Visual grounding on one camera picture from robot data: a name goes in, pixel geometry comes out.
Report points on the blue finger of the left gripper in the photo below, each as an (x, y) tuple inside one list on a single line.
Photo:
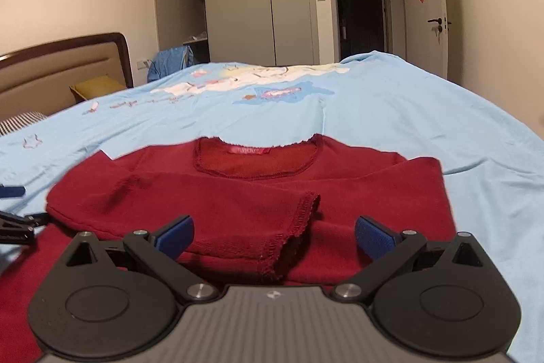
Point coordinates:
[(12, 191)]

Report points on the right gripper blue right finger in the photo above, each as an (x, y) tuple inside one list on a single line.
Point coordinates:
[(373, 238)]

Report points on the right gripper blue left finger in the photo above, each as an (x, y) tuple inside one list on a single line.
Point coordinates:
[(174, 238)]

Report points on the dark red knit sweater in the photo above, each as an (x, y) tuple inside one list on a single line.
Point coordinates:
[(276, 215)]

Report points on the blue clothes pile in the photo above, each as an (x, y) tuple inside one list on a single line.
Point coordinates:
[(170, 61)]

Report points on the white bedroom door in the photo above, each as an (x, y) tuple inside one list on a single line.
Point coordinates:
[(425, 47)]

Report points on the checkered pillow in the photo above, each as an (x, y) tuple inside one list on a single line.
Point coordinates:
[(20, 121)]

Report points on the brown padded bed headboard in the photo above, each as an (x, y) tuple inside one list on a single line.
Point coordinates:
[(38, 79)]

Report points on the light blue printed bedspread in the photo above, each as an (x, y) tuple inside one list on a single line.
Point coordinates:
[(492, 164)]

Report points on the yellow pillow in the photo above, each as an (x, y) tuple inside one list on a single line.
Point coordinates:
[(95, 87)]

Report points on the black door handle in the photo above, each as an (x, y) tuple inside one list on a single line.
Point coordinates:
[(441, 24)]

